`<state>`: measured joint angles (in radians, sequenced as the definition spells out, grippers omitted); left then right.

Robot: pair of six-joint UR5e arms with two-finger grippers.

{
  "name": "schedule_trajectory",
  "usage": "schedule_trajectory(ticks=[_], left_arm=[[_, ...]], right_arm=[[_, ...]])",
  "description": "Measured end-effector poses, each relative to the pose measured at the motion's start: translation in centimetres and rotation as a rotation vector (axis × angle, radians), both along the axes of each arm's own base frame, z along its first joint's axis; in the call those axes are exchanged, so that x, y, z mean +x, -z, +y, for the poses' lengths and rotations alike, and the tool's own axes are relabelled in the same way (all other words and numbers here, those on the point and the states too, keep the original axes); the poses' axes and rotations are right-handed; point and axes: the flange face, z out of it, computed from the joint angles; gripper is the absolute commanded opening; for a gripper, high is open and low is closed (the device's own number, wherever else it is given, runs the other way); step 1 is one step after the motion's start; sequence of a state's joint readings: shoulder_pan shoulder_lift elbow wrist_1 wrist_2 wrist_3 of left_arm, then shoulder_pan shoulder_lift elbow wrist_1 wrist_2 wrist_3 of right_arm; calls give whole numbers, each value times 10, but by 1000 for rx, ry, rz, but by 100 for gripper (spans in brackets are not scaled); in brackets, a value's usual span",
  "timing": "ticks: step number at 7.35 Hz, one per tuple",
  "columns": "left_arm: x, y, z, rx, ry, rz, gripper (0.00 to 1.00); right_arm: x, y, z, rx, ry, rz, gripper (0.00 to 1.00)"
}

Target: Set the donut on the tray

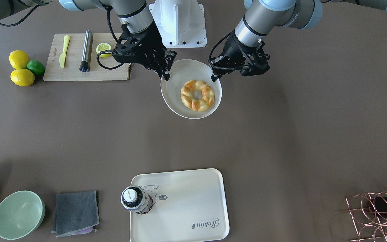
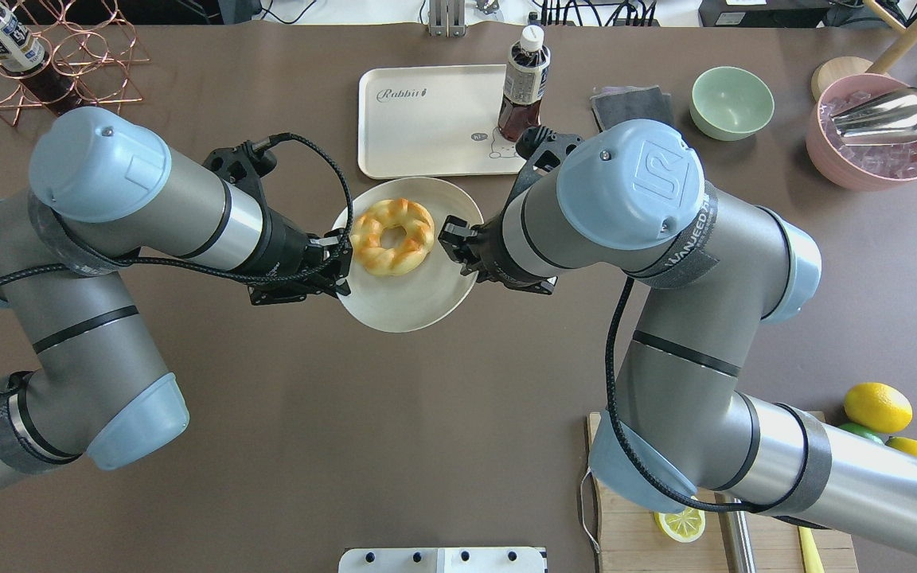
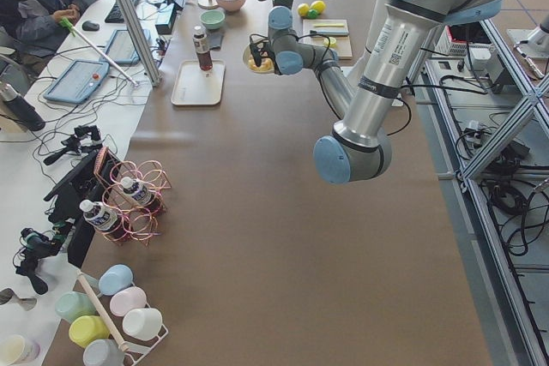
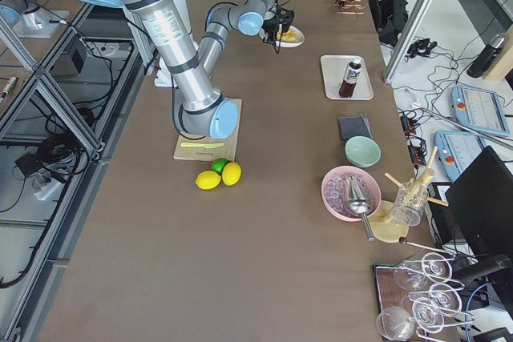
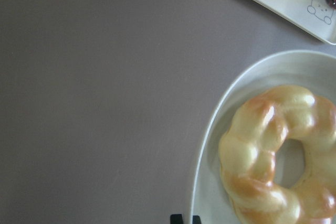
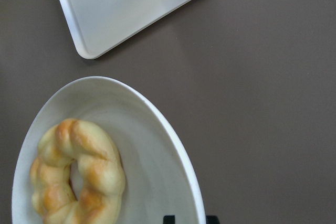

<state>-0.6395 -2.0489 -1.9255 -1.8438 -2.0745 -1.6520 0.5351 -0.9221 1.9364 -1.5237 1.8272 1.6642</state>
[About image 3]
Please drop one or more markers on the yellow lemon upper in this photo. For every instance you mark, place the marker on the yellow lemon upper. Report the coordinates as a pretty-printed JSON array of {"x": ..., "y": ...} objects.
[{"x": 319, "y": 6}]

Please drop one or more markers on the black camera tripod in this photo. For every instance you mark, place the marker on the black camera tripod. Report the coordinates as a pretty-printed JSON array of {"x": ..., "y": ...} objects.
[
  {"x": 36, "y": 246},
  {"x": 85, "y": 139}
]

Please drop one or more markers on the glazed twisted donut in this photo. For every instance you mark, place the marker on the glazed twisted donut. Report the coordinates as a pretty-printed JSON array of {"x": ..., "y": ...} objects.
[{"x": 258, "y": 68}]

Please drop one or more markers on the yellow lemon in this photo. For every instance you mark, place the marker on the yellow lemon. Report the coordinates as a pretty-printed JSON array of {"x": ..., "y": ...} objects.
[
  {"x": 319, "y": 6},
  {"x": 303, "y": 9}
]

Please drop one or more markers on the bottle in rack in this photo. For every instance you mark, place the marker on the bottle in rack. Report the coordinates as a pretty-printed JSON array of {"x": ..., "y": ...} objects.
[
  {"x": 105, "y": 219},
  {"x": 140, "y": 194}
]

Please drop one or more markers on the green lime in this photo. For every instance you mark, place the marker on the green lime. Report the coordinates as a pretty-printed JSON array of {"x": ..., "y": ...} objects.
[{"x": 312, "y": 14}]

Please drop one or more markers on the blue teach pendant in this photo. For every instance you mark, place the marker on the blue teach pendant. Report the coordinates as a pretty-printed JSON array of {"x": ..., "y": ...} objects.
[
  {"x": 78, "y": 82},
  {"x": 120, "y": 48}
]

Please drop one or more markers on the yellow cup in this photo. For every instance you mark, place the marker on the yellow cup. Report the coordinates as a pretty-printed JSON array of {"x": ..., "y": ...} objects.
[{"x": 86, "y": 329}]

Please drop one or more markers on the black thermos bottle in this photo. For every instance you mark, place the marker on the black thermos bottle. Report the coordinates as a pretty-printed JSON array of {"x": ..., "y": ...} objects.
[{"x": 25, "y": 114}]

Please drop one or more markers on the blue teach pendant near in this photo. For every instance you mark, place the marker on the blue teach pendant near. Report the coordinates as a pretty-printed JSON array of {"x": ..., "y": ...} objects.
[{"x": 78, "y": 82}]

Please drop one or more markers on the yellow lemon lower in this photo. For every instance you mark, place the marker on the yellow lemon lower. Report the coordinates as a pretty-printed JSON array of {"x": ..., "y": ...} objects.
[{"x": 303, "y": 9}]

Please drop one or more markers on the aluminium frame post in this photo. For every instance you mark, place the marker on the aluminium frame post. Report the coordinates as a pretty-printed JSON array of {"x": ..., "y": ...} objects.
[{"x": 139, "y": 40}]

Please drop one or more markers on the blue cup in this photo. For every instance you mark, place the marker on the blue cup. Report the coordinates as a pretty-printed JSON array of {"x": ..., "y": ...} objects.
[{"x": 115, "y": 279}]

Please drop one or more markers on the dark tea bottle upright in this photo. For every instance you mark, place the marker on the dark tea bottle upright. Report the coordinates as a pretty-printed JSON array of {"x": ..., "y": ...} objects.
[{"x": 201, "y": 44}]

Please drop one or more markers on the white cup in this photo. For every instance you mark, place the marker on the white cup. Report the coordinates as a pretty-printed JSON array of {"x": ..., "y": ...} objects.
[{"x": 143, "y": 324}]

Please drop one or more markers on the blue teach pendant far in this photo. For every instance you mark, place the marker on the blue teach pendant far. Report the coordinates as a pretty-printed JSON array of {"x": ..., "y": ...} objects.
[{"x": 120, "y": 48}]

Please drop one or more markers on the black tablet stand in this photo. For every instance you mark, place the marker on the black tablet stand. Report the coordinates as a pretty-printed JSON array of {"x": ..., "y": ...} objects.
[{"x": 77, "y": 185}]

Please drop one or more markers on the black camera tripod far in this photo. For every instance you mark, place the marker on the black camera tripod far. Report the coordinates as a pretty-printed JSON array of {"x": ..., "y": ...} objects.
[{"x": 85, "y": 139}]

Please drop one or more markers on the yellow plastic knife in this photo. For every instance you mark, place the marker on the yellow plastic knife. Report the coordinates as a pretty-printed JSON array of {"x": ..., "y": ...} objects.
[{"x": 329, "y": 24}]

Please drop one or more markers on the pink cup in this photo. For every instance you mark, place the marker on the pink cup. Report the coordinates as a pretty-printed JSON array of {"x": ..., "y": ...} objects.
[{"x": 125, "y": 300}]

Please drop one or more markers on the black camera tripod near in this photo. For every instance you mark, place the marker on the black camera tripod near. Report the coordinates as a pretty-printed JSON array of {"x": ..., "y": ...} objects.
[{"x": 36, "y": 246}]

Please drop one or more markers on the black computer mouse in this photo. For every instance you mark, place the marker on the black computer mouse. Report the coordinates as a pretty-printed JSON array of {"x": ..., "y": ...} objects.
[{"x": 90, "y": 26}]

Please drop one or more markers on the mint green bowl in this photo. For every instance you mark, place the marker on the mint green bowl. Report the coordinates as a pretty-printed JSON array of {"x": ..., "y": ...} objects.
[{"x": 212, "y": 19}]

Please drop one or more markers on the cream rabbit tray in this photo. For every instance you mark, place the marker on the cream rabbit tray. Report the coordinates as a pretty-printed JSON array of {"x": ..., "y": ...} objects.
[{"x": 196, "y": 87}]

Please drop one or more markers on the mint cup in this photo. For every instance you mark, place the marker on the mint cup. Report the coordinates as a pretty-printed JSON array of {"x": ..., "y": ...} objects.
[{"x": 72, "y": 305}]

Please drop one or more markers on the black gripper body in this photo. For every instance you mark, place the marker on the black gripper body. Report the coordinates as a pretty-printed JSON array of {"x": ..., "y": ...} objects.
[{"x": 256, "y": 56}]

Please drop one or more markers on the grey cup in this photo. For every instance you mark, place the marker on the grey cup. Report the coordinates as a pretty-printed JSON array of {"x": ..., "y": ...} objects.
[{"x": 103, "y": 352}]

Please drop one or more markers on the wooden rod handle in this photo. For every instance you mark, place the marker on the wooden rod handle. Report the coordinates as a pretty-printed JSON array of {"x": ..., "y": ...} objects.
[{"x": 91, "y": 287}]

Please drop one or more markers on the copper wire bottle rack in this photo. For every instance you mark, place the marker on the copper wire bottle rack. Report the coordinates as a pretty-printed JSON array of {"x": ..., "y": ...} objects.
[{"x": 140, "y": 218}]

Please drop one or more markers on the wooden cutting board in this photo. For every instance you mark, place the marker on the wooden cutting board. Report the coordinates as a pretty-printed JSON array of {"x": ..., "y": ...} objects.
[{"x": 343, "y": 46}]

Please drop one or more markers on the white wire cup rack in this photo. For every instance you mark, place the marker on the white wire cup rack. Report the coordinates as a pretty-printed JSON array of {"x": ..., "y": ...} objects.
[{"x": 139, "y": 349}]

